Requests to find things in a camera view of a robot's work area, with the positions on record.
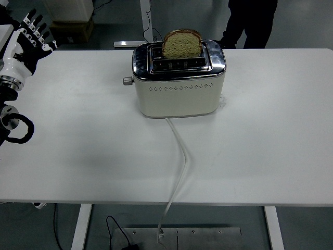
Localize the black cable with adapter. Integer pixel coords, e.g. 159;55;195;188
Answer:
106;215;140;250

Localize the brown bread slice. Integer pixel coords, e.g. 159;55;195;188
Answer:
161;28;203;59

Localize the white desk frame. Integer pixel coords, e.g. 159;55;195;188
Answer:
114;0;154;48

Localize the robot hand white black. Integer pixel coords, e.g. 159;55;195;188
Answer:
0;9;58;84

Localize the white table leg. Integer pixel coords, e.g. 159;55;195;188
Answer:
71;203;93;250
264;206;286;250

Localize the thin black cable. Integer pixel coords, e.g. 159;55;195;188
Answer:
53;203;65;250

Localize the brown cardboard box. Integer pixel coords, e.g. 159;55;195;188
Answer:
49;17;95;44

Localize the black cable on desk frame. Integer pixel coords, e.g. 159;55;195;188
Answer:
142;0;163;42

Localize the person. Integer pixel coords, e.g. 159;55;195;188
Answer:
220;0;278;49

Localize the grey metal plate with screws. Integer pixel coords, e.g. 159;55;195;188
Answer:
111;227;242;250

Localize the cream chrome two-slot toaster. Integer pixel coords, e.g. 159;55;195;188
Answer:
132;39;227;119

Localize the small white side table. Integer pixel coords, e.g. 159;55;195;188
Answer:
0;24;14;53

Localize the white box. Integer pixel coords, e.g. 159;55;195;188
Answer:
43;0;95;22

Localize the white toaster power cord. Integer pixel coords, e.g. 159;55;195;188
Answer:
157;117;190;250

